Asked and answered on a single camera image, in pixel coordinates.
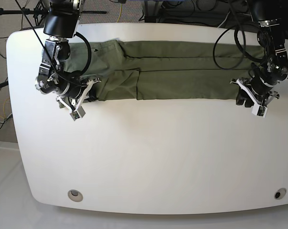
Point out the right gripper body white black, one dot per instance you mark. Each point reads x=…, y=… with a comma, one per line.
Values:
x=75, y=96

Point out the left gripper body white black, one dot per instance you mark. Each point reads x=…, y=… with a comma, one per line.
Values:
x=261, y=93

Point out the olive green T-shirt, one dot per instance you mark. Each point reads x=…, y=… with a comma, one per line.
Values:
x=159, y=70

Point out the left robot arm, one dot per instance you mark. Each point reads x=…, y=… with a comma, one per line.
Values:
x=272, y=16

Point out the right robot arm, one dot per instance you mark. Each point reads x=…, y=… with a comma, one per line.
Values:
x=61, y=24

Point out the black tripod stand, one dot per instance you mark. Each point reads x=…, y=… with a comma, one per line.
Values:
x=38, y=13

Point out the right table grommet hole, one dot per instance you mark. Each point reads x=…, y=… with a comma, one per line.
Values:
x=280, y=193

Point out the table grommet hole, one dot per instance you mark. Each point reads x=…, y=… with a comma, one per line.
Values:
x=75, y=195
x=280, y=193

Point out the left table grommet hole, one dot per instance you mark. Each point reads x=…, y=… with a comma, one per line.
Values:
x=75, y=195

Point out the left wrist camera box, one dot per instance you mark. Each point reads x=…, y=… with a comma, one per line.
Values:
x=259, y=110

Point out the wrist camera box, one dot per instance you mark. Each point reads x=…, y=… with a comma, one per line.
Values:
x=77, y=113
x=259, y=110

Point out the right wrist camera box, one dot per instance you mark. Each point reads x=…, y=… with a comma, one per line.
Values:
x=77, y=113

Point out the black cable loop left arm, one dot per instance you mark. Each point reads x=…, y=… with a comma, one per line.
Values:
x=236, y=57

